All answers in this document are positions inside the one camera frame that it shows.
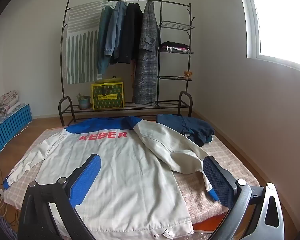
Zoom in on green striped white cloth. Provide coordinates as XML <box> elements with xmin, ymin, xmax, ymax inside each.
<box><xmin>65</xmin><ymin>0</ymin><xmax>109</xmax><ymax>84</ymax></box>

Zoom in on folded clothes on shelf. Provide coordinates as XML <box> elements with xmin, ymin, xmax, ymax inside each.
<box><xmin>160</xmin><ymin>41</ymin><xmax>190</xmax><ymax>53</ymax></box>

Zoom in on black coat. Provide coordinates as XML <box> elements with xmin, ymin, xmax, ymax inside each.
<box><xmin>115</xmin><ymin>2</ymin><xmax>143</xmax><ymax>64</ymax></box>

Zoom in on black metal clothes rack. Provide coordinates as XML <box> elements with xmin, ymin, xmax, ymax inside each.
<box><xmin>59</xmin><ymin>0</ymin><xmax>195</xmax><ymax>127</ymax></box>

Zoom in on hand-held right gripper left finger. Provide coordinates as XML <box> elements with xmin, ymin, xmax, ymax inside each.
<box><xmin>17</xmin><ymin>153</ymin><xmax>102</xmax><ymax>240</ymax></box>

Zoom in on orange patterned sheet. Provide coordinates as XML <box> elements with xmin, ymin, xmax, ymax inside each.
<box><xmin>191</xmin><ymin>211</ymin><xmax>233</xmax><ymax>234</ymax></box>

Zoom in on floral quilt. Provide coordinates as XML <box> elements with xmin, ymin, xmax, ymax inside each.
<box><xmin>0</xmin><ymin>90</ymin><xmax>19</xmax><ymax>117</ymax></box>

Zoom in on grey plaid coat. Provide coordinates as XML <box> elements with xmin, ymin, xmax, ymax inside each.
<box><xmin>132</xmin><ymin>1</ymin><xmax>159</xmax><ymax>104</ymax></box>

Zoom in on denim jacket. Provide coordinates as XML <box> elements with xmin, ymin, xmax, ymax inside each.
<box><xmin>104</xmin><ymin>1</ymin><xmax>127</xmax><ymax>58</ymax></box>

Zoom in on yellow and green bag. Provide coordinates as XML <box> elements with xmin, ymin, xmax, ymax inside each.
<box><xmin>91</xmin><ymin>76</ymin><xmax>126</xmax><ymax>110</ymax></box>

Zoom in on pink checked blanket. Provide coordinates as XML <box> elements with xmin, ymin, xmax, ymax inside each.
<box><xmin>2</xmin><ymin>127</ymin><xmax>260</xmax><ymax>225</ymax></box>

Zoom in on white and blue jacket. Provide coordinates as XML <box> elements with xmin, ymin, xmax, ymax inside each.
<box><xmin>4</xmin><ymin>116</ymin><xmax>219</xmax><ymax>240</ymax></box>

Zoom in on blue slatted crate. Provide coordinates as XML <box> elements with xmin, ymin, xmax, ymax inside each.
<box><xmin>0</xmin><ymin>104</ymin><xmax>32</xmax><ymax>165</ymax></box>

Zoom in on folded dark blue clothes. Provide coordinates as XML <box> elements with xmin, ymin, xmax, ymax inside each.
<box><xmin>156</xmin><ymin>114</ymin><xmax>215</xmax><ymax>147</ymax></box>

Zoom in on window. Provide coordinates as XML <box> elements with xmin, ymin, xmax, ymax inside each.
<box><xmin>236</xmin><ymin>0</ymin><xmax>300</xmax><ymax>74</ymax></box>

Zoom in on small potted plant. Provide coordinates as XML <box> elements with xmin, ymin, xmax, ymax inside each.
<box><xmin>76</xmin><ymin>92</ymin><xmax>91</xmax><ymax>110</ymax></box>

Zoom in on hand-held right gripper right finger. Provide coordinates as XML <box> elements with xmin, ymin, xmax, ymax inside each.
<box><xmin>202</xmin><ymin>156</ymin><xmax>285</xmax><ymax>240</ymax></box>

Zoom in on teal jacket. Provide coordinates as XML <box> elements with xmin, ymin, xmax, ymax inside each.
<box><xmin>97</xmin><ymin>5</ymin><xmax>115</xmax><ymax>75</ymax></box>

